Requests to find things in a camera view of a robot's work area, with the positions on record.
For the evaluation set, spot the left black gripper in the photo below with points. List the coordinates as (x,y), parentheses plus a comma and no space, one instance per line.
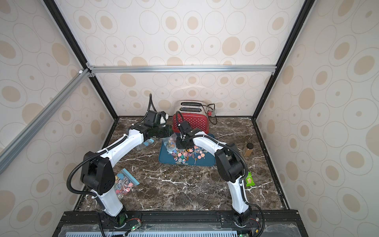
(169,133)

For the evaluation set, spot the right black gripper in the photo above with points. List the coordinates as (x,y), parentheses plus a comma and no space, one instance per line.
(182,140)

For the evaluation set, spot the teal rectangular tray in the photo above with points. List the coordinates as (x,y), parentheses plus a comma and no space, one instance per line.
(166,158)

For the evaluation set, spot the candy ziploc bag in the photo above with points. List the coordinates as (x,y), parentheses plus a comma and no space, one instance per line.
(147,143)
(124,182)
(170,143)

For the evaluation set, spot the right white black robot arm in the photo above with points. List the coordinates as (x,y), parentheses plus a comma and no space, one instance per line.
(231,167)

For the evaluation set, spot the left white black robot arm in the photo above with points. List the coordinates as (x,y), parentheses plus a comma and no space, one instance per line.
(95,176)

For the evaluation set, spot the pile of loose candies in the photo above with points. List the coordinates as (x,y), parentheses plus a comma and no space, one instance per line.
(189,156)

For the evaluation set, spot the red polka dot toaster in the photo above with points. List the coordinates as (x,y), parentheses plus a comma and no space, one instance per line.
(194,112)

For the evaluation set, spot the brown bottle black cap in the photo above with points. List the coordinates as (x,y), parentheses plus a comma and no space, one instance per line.
(248,149)

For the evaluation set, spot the green candy packet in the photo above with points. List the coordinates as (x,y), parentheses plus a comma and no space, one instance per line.
(249,180)

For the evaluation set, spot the horizontal aluminium frame bar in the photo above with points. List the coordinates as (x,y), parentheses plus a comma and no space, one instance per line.
(183,69)

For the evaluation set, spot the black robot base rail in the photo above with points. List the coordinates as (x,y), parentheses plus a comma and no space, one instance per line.
(272,223)

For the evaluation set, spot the left slanted aluminium frame bar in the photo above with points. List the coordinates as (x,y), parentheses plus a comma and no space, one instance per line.
(21,140)

